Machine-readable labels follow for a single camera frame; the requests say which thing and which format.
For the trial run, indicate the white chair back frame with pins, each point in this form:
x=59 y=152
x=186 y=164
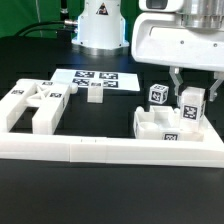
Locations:
x=50 y=98

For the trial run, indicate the white chair seat block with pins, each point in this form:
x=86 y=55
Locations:
x=161 y=123

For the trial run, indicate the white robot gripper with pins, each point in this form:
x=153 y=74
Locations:
x=181 y=33

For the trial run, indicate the white U-shaped fixture frame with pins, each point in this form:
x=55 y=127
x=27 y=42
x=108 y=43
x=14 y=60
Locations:
x=21 y=143

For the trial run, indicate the white tagged cube left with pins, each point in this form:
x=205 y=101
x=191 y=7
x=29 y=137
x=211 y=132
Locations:
x=158 y=93

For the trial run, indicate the black antenna post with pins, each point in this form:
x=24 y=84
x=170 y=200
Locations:
x=64 y=33

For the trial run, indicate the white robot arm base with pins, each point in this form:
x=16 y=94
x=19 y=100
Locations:
x=101 y=29

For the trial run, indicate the white marker sheet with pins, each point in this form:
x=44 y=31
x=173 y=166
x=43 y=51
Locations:
x=110 y=80

